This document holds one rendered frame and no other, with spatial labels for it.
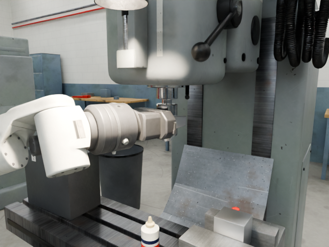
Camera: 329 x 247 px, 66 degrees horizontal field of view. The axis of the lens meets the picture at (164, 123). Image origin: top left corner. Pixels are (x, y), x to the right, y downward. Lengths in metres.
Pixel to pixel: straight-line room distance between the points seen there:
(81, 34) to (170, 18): 7.11
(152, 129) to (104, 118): 0.10
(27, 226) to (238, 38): 0.77
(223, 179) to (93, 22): 6.57
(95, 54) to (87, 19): 0.91
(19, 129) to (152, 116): 0.22
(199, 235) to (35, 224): 0.50
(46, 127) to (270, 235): 0.45
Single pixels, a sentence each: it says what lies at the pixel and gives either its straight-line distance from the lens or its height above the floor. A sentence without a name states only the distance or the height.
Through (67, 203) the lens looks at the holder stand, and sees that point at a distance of 0.82.
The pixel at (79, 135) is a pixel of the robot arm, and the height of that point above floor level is 1.24.
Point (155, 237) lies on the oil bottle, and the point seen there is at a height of 0.98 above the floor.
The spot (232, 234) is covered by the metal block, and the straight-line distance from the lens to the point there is 0.54.
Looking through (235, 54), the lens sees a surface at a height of 1.37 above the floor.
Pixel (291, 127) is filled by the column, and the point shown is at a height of 1.18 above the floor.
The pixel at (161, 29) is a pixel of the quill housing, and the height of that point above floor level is 1.40.
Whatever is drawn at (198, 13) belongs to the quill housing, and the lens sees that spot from 0.47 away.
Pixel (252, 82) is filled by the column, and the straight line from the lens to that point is 0.86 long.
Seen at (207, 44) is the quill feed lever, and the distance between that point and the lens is 0.42.
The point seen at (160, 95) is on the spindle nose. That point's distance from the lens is 0.54.
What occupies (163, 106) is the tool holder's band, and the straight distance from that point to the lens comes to 0.53.
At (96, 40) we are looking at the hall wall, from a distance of 7.08.
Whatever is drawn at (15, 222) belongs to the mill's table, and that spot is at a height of 0.88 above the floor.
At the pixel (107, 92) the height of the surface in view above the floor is 1.01.
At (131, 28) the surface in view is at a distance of 0.45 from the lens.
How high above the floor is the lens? 1.32
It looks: 10 degrees down
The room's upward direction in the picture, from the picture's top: straight up
